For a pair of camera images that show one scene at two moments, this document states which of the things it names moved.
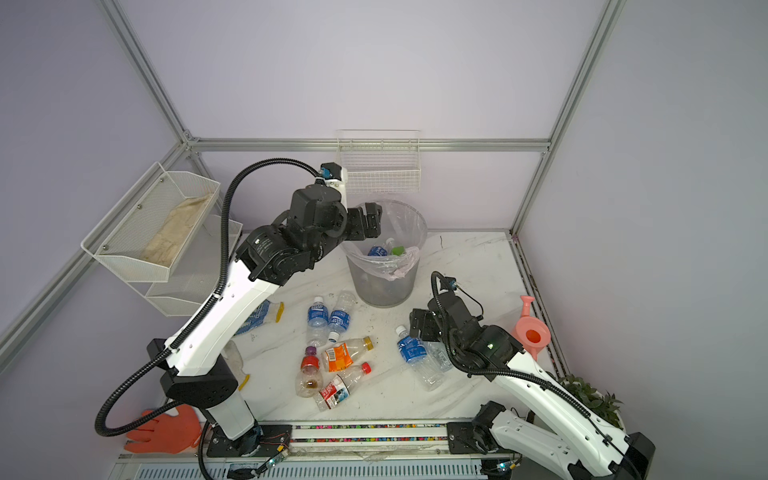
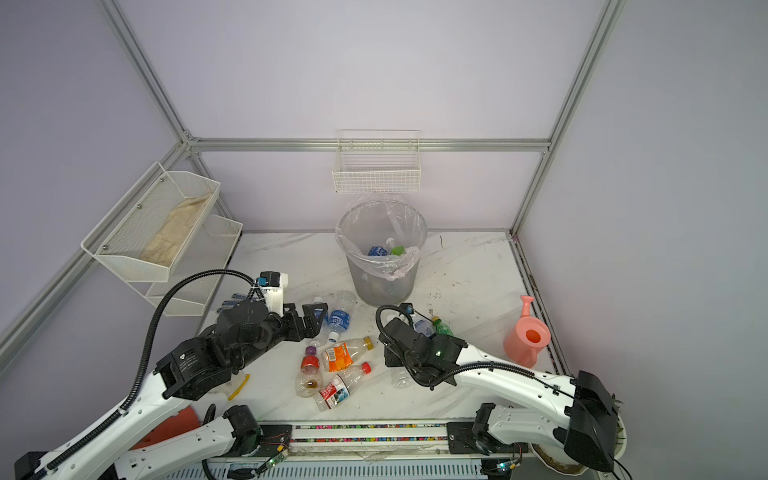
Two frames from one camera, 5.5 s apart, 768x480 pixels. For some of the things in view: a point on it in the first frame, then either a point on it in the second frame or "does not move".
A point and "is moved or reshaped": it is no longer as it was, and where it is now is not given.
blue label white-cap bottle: [414, 354] is moved or reshaped
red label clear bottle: [338, 388] does not move
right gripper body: [427, 326] → [402, 360]
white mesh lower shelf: [195, 274] does not move
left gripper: [359, 231] → [297, 333]
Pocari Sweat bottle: [377, 251] does not move
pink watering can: [531, 332] does not move
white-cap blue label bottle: [318, 322] does not move
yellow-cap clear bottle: [341, 354] does not move
